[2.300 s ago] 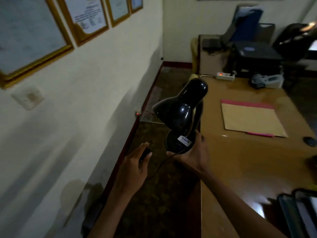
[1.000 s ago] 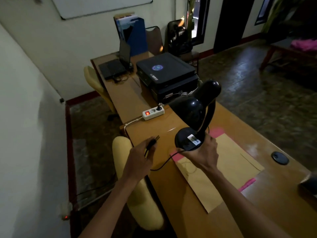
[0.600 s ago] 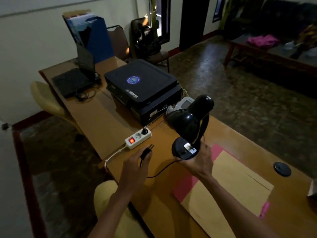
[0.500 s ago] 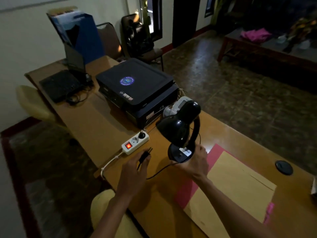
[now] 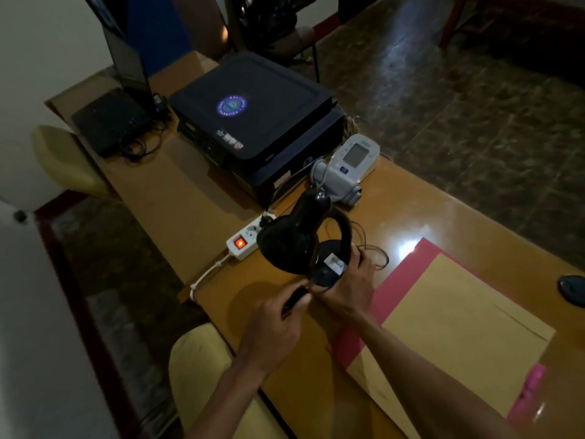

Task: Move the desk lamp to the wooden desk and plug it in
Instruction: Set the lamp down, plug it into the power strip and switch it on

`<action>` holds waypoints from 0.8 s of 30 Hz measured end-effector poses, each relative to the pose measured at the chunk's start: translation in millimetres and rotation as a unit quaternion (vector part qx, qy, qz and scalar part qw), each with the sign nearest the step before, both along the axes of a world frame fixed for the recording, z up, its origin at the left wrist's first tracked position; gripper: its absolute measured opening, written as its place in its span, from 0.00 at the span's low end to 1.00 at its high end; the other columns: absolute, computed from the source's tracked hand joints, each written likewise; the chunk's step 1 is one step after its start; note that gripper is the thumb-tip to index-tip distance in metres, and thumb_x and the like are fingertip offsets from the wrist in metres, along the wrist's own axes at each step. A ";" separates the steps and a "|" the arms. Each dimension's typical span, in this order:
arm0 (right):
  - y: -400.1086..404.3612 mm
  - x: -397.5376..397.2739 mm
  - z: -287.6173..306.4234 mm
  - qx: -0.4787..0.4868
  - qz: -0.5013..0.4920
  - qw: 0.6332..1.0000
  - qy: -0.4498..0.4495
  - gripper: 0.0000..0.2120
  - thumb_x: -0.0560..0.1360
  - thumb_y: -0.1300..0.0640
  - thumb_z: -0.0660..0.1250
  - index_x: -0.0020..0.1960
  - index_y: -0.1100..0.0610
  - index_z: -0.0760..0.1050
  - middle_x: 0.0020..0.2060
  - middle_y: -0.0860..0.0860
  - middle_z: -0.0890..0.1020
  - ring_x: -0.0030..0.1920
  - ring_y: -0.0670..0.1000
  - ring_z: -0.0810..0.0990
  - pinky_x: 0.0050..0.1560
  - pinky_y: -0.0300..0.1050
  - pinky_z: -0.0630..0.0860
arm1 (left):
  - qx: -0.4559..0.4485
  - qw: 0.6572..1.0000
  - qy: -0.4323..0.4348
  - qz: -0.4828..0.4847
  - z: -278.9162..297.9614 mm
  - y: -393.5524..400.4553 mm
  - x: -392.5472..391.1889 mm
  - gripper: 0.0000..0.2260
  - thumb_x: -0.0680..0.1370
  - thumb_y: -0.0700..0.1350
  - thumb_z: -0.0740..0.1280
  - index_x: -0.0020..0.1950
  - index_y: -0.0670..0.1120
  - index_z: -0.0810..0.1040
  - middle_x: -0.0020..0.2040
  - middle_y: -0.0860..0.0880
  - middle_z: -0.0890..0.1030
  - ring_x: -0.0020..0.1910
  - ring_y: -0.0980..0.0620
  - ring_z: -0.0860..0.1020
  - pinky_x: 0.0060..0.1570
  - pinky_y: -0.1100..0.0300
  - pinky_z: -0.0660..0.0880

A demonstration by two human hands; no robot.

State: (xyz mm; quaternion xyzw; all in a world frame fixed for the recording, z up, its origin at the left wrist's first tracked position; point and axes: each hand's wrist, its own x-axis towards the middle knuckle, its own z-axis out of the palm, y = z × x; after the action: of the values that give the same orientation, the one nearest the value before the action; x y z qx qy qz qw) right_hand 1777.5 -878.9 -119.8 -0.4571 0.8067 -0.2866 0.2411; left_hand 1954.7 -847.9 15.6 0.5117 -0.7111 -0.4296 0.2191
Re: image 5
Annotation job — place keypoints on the person's right hand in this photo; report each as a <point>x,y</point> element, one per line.
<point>349,292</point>

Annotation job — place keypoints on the black laptop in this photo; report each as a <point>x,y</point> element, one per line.
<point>116,105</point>

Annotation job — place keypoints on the dark door knob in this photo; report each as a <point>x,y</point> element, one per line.
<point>20,217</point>

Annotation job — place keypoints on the pink pen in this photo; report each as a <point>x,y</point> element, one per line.
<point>528,392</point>

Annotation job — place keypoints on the white blood pressure monitor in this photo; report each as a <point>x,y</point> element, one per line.
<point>354,163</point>

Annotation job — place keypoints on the person's right forearm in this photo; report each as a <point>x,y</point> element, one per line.
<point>429,384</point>

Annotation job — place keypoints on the black plug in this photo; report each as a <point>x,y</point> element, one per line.
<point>265,220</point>

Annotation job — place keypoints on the black printer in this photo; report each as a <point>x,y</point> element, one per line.
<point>256,118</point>

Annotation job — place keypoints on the red wooden chair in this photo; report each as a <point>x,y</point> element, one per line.
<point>461,15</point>

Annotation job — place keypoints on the black round object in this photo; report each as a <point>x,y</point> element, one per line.
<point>573,290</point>

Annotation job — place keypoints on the cream plastic chair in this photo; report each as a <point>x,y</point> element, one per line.
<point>66,162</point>
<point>205,374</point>

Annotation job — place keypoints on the red paper folder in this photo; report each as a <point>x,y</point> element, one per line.
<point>388,292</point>

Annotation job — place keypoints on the white power strip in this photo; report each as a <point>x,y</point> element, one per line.
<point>244,237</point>

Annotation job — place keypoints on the brown paper envelope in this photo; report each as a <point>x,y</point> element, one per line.
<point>457,333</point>

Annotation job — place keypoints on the person's left hand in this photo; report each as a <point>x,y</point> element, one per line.
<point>267,331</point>

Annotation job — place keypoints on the brown seat metal chair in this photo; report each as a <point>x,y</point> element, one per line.
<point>285,38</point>

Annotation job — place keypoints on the person's left forearm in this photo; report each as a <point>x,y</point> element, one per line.
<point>228,400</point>

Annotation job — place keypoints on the person's right fingers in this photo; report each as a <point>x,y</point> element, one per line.
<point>362,262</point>

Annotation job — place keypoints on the grey blood pressure cuff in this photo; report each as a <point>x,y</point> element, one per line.
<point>322,173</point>

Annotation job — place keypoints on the person's left fingers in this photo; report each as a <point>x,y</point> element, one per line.
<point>299,294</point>

